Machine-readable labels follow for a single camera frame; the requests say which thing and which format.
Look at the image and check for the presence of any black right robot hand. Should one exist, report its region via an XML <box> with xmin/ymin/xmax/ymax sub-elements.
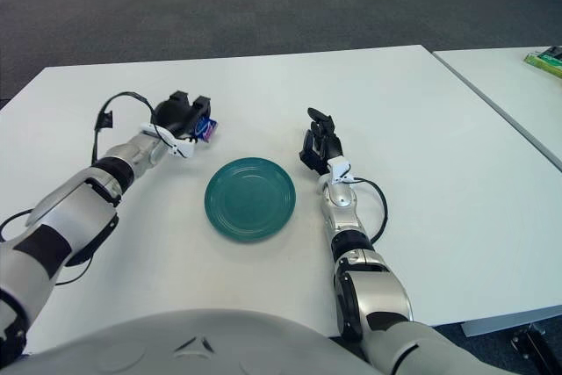
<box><xmin>299</xmin><ymin>106</ymin><xmax>345</xmax><ymax>176</ymax></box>

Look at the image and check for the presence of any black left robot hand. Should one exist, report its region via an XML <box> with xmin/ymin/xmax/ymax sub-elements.
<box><xmin>151</xmin><ymin>90</ymin><xmax>214</xmax><ymax>141</ymax></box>

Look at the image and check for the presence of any purple gum pack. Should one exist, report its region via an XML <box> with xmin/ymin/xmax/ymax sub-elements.
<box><xmin>192</xmin><ymin>116</ymin><xmax>220</xmax><ymax>143</ymax></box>

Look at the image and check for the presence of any teal ceramic plate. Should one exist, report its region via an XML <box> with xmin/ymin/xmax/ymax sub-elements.
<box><xmin>204</xmin><ymin>156</ymin><xmax>298</xmax><ymax>243</ymax></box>

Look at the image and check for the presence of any grey robot torso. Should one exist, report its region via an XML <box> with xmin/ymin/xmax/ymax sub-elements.
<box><xmin>0</xmin><ymin>307</ymin><xmax>377</xmax><ymax>375</ymax></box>

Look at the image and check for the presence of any green cardboard box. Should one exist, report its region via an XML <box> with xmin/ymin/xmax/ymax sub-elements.
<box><xmin>523</xmin><ymin>45</ymin><xmax>562</xmax><ymax>77</ymax></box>

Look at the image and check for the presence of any black metal stand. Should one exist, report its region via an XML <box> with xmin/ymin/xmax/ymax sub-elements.
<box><xmin>509</xmin><ymin>321</ymin><xmax>562</xmax><ymax>371</ymax></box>

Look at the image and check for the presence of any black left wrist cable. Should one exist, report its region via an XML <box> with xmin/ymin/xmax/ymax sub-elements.
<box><xmin>90</xmin><ymin>91</ymin><xmax>160</xmax><ymax>166</ymax></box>

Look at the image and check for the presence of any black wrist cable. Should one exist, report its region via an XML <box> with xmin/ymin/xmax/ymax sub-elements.
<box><xmin>349</xmin><ymin>177</ymin><xmax>389</xmax><ymax>245</ymax></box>
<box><xmin>90</xmin><ymin>91</ymin><xmax>160</xmax><ymax>166</ymax></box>

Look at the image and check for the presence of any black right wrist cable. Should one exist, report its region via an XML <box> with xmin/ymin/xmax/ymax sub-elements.
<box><xmin>349</xmin><ymin>177</ymin><xmax>389</xmax><ymax>245</ymax></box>

